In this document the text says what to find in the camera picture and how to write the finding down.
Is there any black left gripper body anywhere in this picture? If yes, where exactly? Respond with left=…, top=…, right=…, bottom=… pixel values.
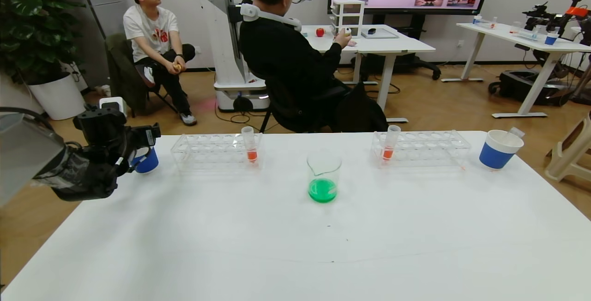
left=125, top=125, right=156, bottom=150

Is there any clear acrylic test tube rack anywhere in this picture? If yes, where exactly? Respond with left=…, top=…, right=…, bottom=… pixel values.
left=371, top=130, right=471, bottom=169
left=171, top=132, right=264, bottom=171

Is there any orange pigment test tube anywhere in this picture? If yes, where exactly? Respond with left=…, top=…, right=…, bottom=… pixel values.
left=241, top=126, right=258, bottom=163
left=380, top=125, right=401, bottom=161

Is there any clear glass beaker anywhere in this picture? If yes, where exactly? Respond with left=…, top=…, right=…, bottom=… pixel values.
left=307, top=150, right=343, bottom=204

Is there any blue white paper cup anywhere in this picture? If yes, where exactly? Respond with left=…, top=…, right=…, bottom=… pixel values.
left=479, top=129, right=525, bottom=170
left=131, top=146, right=159, bottom=174

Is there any black folding chair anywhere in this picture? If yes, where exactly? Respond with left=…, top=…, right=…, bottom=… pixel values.
left=132, top=76, right=187, bottom=118

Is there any dark olive jacket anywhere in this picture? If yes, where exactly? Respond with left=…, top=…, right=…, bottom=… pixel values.
left=105, top=33, right=151, bottom=113

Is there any white plant pot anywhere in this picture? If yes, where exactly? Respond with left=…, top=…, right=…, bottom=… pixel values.
left=29, top=74, right=88, bottom=120

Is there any person in white t-shirt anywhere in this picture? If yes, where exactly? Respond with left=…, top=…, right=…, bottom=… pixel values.
left=122, top=0, right=198, bottom=126

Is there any white humanoid robot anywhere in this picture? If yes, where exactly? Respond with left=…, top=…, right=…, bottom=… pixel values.
left=202, top=0, right=312, bottom=112

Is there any person in black clothes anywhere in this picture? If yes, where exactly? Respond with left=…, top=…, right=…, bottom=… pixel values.
left=239, top=0, right=358, bottom=133

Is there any green leafy plant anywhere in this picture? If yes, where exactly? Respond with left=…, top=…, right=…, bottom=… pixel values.
left=0, top=0, right=86, bottom=87

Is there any white neck-worn device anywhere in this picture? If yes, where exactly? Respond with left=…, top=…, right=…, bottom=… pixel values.
left=240, top=3, right=303, bottom=31

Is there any black office chair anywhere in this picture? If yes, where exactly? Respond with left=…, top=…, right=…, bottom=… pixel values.
left=259, top=82, right=388, bottom=134

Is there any small white drawer unit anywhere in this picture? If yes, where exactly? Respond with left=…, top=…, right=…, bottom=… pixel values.
left=331, top=0, right=365, bottom=38

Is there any grey flat tray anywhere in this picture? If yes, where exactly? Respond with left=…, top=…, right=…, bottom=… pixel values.
left=362, top=29, right=398, bottom=40

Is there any white standing desk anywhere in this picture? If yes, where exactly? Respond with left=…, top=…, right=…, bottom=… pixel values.
left=441, top=23, right=591, bottom=119
left=300, top=24, right=435, bottom=124

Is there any black display stand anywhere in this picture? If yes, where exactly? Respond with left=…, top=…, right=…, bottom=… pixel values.
left=360, top=14, right=441, bottom=81

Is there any black mobile robot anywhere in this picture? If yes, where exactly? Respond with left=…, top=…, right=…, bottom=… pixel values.
left=488, top=2, right=589, bottom=108

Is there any beige plastic stool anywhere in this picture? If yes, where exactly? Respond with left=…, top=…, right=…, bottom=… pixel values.
left=544, top=111, right=591, bottom=183

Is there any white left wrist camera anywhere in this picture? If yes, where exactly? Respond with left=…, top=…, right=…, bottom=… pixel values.
left=99, top=96, right=128, bottom=118

